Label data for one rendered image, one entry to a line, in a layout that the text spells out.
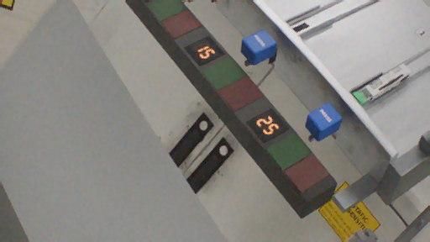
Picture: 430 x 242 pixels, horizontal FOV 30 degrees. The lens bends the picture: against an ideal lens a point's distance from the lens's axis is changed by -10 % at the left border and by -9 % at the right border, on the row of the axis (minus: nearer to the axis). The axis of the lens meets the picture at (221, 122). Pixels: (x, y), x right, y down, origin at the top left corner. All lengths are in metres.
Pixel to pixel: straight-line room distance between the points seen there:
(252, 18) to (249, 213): 0.43
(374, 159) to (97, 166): 0.29
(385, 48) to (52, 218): 0.46
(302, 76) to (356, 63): 0.06
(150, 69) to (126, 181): 0.69
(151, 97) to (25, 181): 0.78
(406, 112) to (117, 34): 0.71
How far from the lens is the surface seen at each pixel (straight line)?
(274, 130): 0.84
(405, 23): 0.96
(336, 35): 0.92
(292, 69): 0.90
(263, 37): 0.88
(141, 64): 1.40
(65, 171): 0.66
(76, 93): 0.78
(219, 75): 0.87
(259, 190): 1.26
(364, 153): 0.85
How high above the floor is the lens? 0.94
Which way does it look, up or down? 21 degrees down
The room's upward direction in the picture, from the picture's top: 40 degrees clockwise
